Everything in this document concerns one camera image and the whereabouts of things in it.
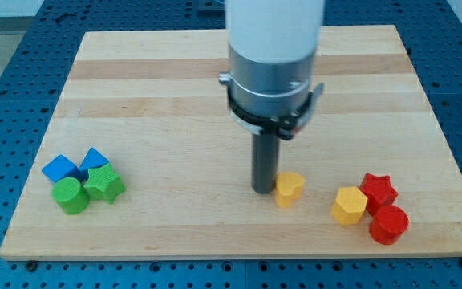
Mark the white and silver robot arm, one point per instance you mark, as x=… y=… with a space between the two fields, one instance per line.
x=272 y=45

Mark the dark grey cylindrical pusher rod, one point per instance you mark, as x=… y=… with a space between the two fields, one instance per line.
x=265 y=150

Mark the yellow heart block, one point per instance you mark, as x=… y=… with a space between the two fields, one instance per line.
x=288 y=188

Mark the wooden board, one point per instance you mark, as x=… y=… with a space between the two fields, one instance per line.
x=150 y=102

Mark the yellow hexagon block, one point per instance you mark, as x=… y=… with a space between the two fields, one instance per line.
x=349 y=205

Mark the green star block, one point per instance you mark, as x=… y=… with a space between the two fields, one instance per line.
x=104 y=184

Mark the blue cube block right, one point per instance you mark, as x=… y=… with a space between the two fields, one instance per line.
x=93 y=159

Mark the blue cube block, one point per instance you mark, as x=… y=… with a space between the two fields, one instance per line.
x=61 y=167
x=93 y=159

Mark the red star block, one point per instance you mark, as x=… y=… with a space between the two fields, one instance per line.
x=379 y=192

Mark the green cylinder block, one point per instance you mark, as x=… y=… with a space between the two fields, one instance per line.
x=70 y=195

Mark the blue cube block left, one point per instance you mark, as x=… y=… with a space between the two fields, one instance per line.
x=61 y=167

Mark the red cylinder block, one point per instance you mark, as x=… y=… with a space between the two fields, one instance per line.
x=388 y=224

